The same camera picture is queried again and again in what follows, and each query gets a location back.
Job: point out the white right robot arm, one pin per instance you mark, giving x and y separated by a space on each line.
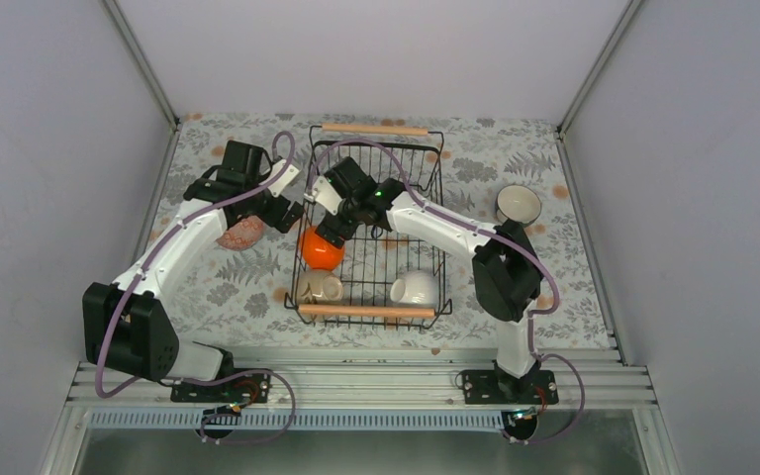
506 272

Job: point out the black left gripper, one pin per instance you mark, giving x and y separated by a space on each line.
272 218

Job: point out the beige bowl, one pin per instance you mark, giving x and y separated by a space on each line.
318 286

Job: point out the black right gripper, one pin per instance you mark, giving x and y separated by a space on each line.
344 232

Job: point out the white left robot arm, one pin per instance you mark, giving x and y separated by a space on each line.
126 325

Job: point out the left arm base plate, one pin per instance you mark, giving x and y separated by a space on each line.
252 388

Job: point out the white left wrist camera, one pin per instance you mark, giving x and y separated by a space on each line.
282 175

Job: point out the aluminium frame post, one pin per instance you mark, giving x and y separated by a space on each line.
610 46
134 48

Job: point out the aluminium frame post left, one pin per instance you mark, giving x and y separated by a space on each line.
134 48

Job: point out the teal and white bowl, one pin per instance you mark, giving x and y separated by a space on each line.
518 204

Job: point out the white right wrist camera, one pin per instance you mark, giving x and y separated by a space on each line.
322 193

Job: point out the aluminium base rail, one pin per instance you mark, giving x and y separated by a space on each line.
313 388

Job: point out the floral patterned table mat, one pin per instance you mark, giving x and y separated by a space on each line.
235 297

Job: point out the aluminium frame post right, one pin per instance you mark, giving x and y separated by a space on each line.
610 46

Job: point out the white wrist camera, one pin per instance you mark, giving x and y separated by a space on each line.
322 193
282 175

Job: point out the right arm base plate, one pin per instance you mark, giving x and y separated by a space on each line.
494 387

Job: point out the black wire dish rack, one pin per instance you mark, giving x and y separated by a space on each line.
374 258

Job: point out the orange bowl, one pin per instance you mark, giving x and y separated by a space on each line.
318 253

